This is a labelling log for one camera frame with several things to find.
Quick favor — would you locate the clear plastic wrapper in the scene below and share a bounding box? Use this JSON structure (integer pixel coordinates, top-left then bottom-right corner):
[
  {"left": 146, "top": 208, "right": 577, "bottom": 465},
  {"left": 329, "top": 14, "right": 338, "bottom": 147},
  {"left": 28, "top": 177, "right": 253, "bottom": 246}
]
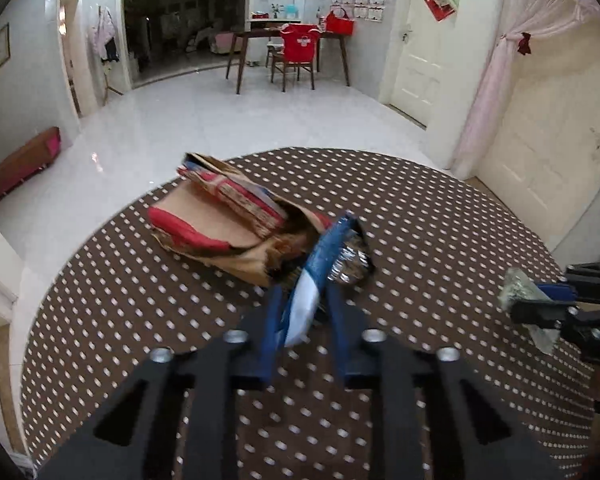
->
[{"left": 498, "top": 268, "right": 559, "bottom": 356}]

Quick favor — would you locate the dark blue foil wrapper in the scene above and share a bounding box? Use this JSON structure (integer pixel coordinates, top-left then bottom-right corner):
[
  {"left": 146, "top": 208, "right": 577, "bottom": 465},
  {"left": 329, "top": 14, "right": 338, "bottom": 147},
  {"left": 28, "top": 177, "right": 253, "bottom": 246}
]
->
[{"left": 278, "top": 212, "right": 375, "bottom": 347}]

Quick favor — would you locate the red patterned paper bag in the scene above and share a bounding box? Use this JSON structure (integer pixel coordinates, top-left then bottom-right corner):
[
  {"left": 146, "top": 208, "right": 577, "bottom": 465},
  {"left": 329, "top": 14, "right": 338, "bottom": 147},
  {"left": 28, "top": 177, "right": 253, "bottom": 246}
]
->
[{"left": 148, "top": 153, "right": 332, "bottom": 287}]

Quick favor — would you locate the pink curtain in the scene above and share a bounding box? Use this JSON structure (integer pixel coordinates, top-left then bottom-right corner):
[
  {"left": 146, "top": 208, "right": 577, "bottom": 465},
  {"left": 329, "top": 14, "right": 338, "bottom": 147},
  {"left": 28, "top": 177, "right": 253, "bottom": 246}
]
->
[{"left": 452, "top": 0, "right": 600, "bottom": 180}]

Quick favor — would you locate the brown pink bench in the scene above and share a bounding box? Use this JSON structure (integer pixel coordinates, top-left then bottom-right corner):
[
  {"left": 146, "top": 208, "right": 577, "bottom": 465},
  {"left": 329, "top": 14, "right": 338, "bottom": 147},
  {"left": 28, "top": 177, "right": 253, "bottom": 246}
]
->
[{"left": 0, "top": 127, "right": 61, "bottom": 199}]

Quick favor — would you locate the white door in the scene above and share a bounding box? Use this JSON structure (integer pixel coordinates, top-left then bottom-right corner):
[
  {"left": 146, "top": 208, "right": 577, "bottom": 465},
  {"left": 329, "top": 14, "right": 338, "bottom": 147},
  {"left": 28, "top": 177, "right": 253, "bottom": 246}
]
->
[{"left": 391, "top": 0, "right": 460, "bottom": 127}]

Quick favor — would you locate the red basket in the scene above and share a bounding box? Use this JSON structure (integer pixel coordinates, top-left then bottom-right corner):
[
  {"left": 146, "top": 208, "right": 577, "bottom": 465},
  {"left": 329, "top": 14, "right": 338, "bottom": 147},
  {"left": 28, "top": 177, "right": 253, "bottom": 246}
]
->
[{"left": 324, "top": 6, "right": 355, "bottom": 36}]

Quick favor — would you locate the red covered chair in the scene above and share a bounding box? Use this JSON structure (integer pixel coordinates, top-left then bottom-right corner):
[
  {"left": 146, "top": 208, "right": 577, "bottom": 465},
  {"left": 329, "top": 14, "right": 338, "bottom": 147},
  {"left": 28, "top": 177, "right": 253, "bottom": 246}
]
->
[{"left": 270, "top": 24, "right": 321, "bottom": 92}]

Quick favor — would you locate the wooden dining table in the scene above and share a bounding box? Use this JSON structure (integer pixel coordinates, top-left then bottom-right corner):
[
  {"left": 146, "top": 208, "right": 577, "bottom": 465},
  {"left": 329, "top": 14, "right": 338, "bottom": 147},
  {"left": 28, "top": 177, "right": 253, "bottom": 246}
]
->
[{"left": 225, "top": 24, "right": 351, "bottom": 94}]

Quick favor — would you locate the coat rack with clothes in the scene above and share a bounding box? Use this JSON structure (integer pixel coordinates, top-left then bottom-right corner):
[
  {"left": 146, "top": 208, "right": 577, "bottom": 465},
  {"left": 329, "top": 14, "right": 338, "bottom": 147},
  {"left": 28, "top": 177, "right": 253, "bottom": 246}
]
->
[{"left": 92, "top": 4, "right": 124, "bottom": 104}]

